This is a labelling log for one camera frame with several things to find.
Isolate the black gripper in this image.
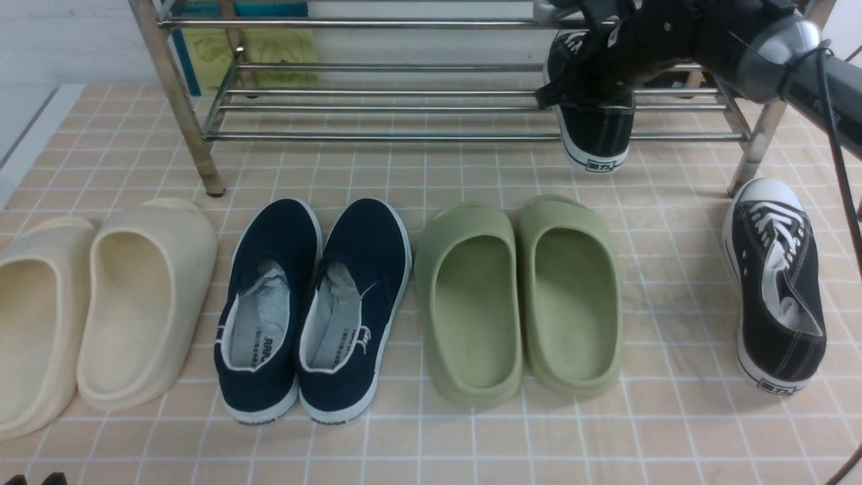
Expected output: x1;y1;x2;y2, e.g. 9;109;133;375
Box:
535;1;708;108

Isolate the black canvas sneaker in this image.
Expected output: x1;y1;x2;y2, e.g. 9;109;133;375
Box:
543;30;636;174
721;178;828;396

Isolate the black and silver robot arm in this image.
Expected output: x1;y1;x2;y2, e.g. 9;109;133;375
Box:
533;1;861;156

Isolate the silver metal shoe rack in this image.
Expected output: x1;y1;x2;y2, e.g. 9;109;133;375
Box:
129;1;791;197

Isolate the right green foam slipper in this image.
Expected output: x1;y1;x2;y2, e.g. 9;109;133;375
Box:
515;195;622;399

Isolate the green foam slipper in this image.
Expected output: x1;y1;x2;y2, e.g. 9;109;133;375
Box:
515;195;622;399
413;203;523;408

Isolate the left green foam slipper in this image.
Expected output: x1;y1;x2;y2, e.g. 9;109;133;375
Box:
413;203;523;408

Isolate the right navy slip-on shoe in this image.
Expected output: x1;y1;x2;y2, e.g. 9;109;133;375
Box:
298;197;413;426

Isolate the navy slip-on shoe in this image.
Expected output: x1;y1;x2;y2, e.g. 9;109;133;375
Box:
213;199;323;426
298;197;413;426

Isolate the left navy slip-on shoe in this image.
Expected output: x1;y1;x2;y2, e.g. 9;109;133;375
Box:
213;199;323;426

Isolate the right cream foam slipper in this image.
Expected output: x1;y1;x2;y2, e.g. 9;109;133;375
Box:
77;197;218;411

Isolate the cream foam slipper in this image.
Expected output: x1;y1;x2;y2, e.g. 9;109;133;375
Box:
77;197;218;411
1;217;96;439

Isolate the left cream foam slipper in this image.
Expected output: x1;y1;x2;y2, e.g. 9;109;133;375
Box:
1;217;96;439

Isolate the dark object at bottom edge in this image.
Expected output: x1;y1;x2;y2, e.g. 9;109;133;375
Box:
0;472;69;485

